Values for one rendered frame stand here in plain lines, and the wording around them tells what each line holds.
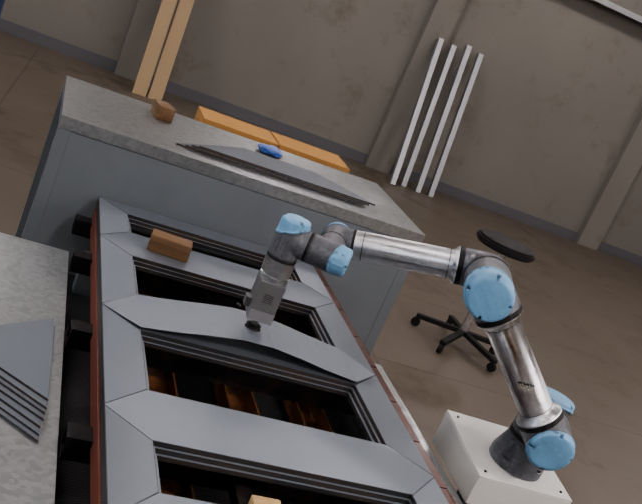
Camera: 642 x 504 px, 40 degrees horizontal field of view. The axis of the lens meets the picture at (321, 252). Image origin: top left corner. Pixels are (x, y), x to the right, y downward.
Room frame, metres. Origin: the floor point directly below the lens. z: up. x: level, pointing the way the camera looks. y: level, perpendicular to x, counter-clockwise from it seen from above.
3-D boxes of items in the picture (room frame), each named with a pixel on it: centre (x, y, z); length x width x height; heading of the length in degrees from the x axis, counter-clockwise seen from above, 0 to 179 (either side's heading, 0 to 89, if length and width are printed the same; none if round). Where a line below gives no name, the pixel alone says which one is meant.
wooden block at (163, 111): (3.14, 0.73, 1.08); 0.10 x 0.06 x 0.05; 30
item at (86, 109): (3.12, 0.40, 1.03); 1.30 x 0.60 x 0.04; 111
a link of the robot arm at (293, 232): (2.05, 0.08, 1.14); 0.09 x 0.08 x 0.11; 89
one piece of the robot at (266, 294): (2.05, 0.09, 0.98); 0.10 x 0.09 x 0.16; 104
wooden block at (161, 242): (2.41, 0.41, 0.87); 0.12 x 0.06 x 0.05; 103
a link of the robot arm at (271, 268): (2.05, 0.08, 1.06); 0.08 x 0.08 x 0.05
